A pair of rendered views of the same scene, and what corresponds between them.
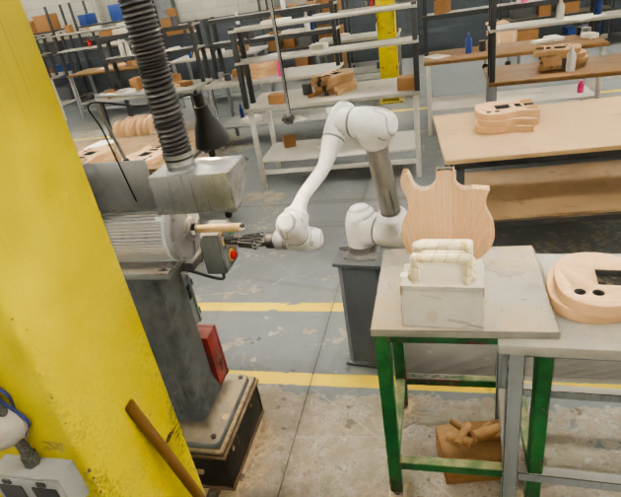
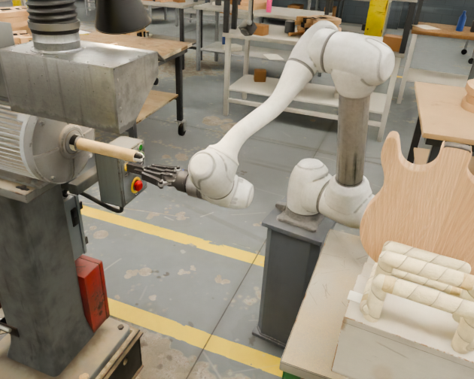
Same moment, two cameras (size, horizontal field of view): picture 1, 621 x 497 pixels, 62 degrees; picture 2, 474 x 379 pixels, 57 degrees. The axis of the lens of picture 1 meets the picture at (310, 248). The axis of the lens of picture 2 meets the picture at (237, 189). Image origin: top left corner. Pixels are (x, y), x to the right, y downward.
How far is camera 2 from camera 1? 0.84 m
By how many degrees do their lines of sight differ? 4
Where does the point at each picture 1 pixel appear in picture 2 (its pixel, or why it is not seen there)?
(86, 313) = not seen: outside the picture
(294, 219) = (214, 164)
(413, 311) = (354, 357)
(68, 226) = not seen: outside the picture
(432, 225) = (410, 222)
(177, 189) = (39, 78)
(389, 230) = (341, 202)
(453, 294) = (430, 358)
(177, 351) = (34, 292)
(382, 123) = (374, 61)
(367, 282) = (297, 254)
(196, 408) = (50, 360)
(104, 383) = not seen: outside the picture
